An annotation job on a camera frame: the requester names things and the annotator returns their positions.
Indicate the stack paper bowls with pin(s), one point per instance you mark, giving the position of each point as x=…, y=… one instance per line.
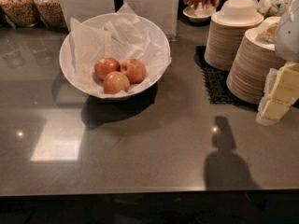
x=226, y=31
x=252, y=63

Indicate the back stack paper bowls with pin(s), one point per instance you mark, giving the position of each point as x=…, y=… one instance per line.
x=226, y=31

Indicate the small white bowl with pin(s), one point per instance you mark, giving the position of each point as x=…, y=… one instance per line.
x=199, y=15

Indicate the left clear sign holder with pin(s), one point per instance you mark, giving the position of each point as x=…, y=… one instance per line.
x=82, y=10

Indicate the large white bowl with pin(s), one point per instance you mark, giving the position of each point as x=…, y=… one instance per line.
x=71, y=69

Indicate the white paper liner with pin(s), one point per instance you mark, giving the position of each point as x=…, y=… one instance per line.
x=90, y=44

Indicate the cereal glass jar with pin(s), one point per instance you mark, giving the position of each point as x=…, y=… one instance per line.
x=51, y=12
x=22, y=13

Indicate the black mesh mat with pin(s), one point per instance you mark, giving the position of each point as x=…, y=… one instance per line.
x=215, y=81

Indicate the front stack paper bowls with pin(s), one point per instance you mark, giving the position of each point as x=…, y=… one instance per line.
x=252, y=63

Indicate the right cereal glass jar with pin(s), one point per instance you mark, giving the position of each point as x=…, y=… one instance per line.
x=51, y=12

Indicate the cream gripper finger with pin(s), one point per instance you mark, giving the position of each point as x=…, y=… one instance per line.
x=280, y=92
x=266, y=31

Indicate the left cereal glass jar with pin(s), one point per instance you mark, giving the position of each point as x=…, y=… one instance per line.
x=22, y=13

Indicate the red apple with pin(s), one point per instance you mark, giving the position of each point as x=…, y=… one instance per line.
x=115, y=82
x=134, y=69
x=104, y=66

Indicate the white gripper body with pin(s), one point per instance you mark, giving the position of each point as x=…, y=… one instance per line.
x=288, y=37

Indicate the red apple front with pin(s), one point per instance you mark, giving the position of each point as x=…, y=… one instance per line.
x=115, y=82

